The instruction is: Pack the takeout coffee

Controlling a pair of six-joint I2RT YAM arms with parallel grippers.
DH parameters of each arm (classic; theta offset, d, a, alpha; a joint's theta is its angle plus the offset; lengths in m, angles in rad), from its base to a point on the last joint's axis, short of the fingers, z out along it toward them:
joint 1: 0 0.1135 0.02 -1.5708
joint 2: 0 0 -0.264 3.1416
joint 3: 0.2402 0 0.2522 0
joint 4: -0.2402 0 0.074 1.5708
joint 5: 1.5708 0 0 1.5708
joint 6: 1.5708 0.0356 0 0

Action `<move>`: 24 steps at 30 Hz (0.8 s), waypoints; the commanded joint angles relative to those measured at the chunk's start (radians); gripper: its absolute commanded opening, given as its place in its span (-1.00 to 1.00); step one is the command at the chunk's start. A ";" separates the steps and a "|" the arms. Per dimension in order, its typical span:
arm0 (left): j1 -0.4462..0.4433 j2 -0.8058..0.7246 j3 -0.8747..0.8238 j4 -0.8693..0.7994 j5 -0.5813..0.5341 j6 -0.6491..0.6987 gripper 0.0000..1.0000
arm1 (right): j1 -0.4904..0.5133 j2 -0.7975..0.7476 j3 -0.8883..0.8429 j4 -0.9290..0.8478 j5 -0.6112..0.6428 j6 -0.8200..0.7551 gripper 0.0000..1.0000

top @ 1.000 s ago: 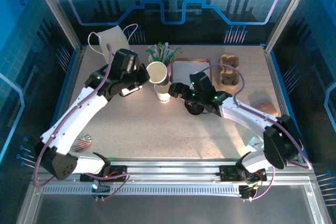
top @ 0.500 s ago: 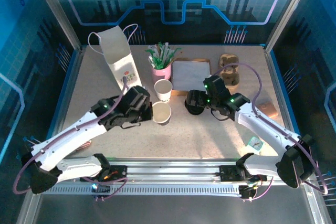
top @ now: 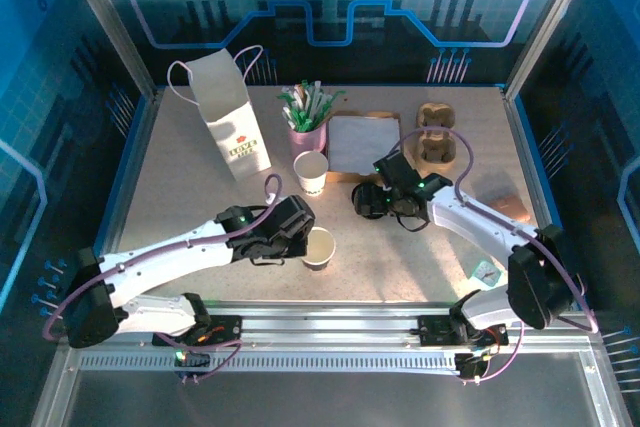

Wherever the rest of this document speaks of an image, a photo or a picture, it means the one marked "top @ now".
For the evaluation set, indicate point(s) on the white paper coffee cup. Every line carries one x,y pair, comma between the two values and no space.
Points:
311,182
320,247

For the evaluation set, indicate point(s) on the small black controller box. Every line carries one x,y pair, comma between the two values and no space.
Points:
192,361
470,366

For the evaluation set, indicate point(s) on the aluminium mounting rail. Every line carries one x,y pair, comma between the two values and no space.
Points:
325,324

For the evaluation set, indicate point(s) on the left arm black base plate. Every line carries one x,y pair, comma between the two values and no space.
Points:
230,329

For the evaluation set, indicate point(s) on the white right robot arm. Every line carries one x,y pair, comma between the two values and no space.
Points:
480,226

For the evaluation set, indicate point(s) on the pink straw holder cup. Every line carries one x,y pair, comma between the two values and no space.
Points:
310,142

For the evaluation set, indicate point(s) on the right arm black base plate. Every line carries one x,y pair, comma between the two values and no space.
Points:
432,329

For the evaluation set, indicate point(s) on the white wrapped straw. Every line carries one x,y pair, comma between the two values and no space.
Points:
317,89

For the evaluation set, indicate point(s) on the brown cardboard cup sleeve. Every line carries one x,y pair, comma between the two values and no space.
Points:
510,209

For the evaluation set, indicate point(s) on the stack of white napkins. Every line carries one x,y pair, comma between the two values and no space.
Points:
345,177

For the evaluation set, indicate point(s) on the aluminium frame post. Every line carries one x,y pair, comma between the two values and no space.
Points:
555,12
107,12

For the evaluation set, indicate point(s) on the small green alarm clock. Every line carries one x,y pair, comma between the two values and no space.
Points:
486,274

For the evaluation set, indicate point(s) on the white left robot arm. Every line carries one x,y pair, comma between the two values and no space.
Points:
175,264

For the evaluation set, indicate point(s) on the black plastic cup lid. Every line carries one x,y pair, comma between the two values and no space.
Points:
367,202

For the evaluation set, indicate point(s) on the white printed paper bag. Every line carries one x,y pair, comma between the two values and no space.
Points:
235,112

